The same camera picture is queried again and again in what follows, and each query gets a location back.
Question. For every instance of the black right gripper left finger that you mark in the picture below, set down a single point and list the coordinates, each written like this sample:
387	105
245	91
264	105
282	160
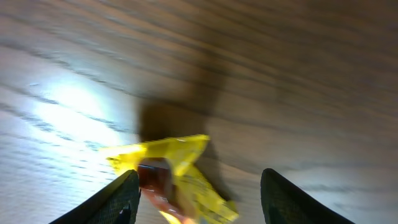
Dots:
117	203

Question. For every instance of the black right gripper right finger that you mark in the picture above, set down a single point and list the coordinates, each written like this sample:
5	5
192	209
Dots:
285	203

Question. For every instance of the yellow snack packet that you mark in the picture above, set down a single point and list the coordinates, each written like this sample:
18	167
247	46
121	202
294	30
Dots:
171	181

